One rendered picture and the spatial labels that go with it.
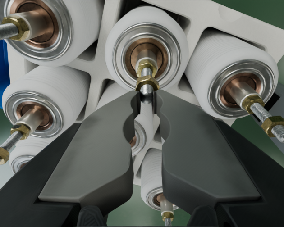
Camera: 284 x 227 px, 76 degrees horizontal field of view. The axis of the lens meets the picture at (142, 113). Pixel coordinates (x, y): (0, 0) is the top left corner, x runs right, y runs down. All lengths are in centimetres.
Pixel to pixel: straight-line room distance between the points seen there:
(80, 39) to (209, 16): 17
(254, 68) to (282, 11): 31
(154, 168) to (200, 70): 21
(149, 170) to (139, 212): 59
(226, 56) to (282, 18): 32
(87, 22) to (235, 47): 17
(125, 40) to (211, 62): 10
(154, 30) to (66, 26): 9
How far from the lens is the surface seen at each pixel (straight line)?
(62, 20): 22
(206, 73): 23
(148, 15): 20
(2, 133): 75
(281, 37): 33
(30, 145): 35
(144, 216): 98
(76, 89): 30
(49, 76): 28
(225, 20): 30
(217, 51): 25
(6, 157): 23
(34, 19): 21
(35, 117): 27
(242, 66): 24
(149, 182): 35
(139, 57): 19
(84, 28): 22
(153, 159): 38
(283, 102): 40
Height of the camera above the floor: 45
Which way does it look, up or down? 57 degrees down
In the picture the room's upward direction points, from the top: 178 degrees counter-clockwise
